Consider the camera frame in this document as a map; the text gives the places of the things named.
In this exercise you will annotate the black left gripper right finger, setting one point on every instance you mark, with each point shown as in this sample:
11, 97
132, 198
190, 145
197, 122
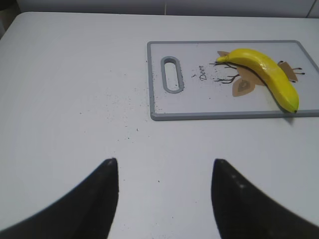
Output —
242, 211

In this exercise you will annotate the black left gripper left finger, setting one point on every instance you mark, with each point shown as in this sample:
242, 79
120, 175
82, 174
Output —
86, 212

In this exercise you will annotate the yellow plastic banana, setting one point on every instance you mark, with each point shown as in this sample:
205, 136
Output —
273, 76

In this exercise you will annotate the white grey-rimmed cutting board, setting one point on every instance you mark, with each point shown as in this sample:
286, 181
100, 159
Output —
185, 83

